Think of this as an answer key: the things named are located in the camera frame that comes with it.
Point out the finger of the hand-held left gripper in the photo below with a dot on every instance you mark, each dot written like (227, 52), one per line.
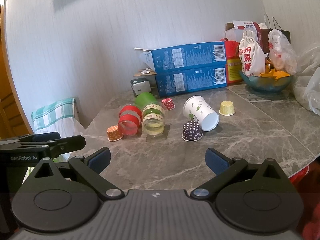
(68, 145)
(46, 136)

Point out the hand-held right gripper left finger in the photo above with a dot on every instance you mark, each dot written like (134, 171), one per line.
(100, 159)

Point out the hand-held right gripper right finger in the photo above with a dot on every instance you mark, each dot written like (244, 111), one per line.
(217, 160)

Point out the clear cup with red bands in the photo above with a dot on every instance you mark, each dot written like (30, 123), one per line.
(128, 116)

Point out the white printed paper cup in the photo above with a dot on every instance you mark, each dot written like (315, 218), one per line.
(197, 110)

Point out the clear cup with green bands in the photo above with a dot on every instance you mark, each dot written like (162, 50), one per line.
(150, 107)

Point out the green checked towel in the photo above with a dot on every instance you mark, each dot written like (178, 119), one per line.
(52, 111)

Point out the orange dotted cupcake liner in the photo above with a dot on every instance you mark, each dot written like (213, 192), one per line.
(114, 133)

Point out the purple dotted cupcake liner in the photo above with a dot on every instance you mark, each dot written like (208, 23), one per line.
(191, 131)

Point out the yellow cupcake liner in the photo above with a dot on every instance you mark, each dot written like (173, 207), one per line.
(226, 108)

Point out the wooden door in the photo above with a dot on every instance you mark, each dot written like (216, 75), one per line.
(6, 80)

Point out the red dotted cupcake liner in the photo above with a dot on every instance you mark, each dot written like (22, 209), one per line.
(168, 103)

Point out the blue cardboard box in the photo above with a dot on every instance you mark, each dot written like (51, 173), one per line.
(185, 56)
(192, 81)

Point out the small black and white device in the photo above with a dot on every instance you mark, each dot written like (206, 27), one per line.
(141, 87)

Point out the teal glass bowl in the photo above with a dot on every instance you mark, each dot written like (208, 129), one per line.
(267, 85)

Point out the red and yellow box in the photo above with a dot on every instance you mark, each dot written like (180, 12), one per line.
(232, 62)

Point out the orange snack packets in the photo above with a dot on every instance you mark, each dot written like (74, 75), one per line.
(275, 73)

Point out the clear plastic bag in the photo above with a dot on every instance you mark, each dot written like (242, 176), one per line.
(308, 87)

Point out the white plastic bag red print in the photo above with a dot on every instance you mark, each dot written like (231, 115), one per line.
(281, 52)

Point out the white open cardboard box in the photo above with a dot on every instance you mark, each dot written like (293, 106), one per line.
(233, 30)

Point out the black paper bag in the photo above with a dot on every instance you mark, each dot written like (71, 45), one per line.
(286, 33)

